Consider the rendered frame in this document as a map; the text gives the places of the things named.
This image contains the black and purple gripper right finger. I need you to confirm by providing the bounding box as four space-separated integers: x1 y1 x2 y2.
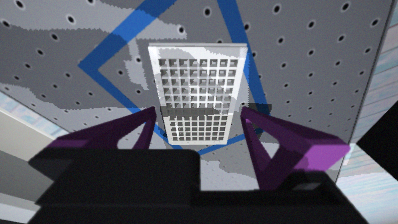
240 106 351 190

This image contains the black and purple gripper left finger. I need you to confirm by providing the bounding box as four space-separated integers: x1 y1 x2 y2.
46 106 157 149

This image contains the white well plate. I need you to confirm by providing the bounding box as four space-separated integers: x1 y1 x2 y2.
148 42 248 145

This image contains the blue tape outline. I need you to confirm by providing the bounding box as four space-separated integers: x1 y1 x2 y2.
77 0 271 155

